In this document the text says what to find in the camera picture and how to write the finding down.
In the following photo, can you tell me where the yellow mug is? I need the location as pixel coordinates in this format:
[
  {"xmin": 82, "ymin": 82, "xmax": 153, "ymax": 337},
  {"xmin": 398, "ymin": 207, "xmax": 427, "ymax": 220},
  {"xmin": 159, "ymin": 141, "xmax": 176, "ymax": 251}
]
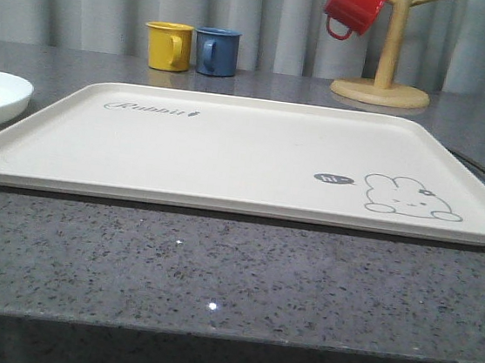
[{"xmin": 146, "ymin": 21, "xmax": 194, "ymax": 72}]

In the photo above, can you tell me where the blue mug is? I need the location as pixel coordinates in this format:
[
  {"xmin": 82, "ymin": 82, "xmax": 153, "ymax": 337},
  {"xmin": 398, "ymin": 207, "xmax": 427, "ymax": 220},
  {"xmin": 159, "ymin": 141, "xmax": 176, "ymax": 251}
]
[{"xmin": 196, "ymin": 27, "xmax": 242, "ymax": 77}]

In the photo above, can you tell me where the grey curtain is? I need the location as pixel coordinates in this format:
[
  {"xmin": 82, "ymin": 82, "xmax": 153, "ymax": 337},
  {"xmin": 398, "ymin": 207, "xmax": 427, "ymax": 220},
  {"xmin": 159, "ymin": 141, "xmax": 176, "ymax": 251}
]
[{"xmin": 0, "ymin": 0, "xmax": 485, "ymax": 96}]

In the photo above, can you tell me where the red mug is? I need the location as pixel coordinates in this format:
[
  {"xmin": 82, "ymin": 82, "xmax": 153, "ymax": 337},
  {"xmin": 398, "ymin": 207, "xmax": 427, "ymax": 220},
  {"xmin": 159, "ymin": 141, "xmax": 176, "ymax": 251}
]
[{"xmin": 323, "ymin": 0, "xmax": 387, "ymax": 40}]

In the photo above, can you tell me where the wooden mug tree stand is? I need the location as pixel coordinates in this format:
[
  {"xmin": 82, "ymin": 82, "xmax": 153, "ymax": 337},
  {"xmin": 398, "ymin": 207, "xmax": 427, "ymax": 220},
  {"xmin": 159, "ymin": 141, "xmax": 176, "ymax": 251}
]
[{"xmin": 329, "ymin": 0, "xmax": 438, "ymax": 109}]

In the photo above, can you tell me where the silver fork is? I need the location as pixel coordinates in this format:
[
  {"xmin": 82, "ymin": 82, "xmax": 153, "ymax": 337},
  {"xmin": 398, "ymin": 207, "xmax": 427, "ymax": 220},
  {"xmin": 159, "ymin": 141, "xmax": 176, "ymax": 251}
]
[{"xmin": 448, "ymin": 148, "xmax": 485, "ymax": 174}]

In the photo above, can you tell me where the cream rabbit serving tray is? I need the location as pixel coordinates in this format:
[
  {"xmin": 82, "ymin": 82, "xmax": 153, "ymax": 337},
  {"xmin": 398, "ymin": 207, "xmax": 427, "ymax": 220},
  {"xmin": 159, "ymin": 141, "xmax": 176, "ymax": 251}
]
[{"xmin": 0, "ymin": 83, "xmax": 485, "ymax": 245}]

